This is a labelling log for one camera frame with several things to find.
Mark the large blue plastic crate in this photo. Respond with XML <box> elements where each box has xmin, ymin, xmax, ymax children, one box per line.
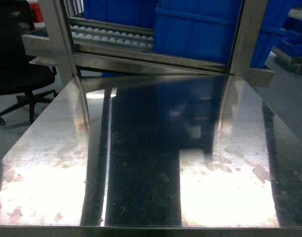
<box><xmin>153</xmin><ymin>0</ymin><xmax>294</xmax><ymax>68</ymax></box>

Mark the blue plastic crate behind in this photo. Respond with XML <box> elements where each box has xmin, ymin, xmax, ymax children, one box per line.
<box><xmin>83</xmin><ymin>0</ymin><xmax>158</xmax><ymax>29</ymax></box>

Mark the stainless steel roller rack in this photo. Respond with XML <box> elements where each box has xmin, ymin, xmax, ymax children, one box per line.
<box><xmin>23</xmin><ymin>0</ymin><xmax>274</xmax><ymax>87</ymax></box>

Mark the black office chair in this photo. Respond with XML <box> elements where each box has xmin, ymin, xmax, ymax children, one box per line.
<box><xmin>0</xmin><ymin>0</ymin><xmax>58</xmax><ymax>125</ymax></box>

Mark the small blue bin right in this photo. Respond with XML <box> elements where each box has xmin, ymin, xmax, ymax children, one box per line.
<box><xmin>280</xmin><ymin>36</ymin><xmax>302</xmax><ymax>57</ymax></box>

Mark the red and white object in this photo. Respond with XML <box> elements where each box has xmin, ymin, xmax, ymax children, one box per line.
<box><xmin>28</xmin><ymin>0</ymin><xmax>44</xmax><ymax>30</ymax></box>

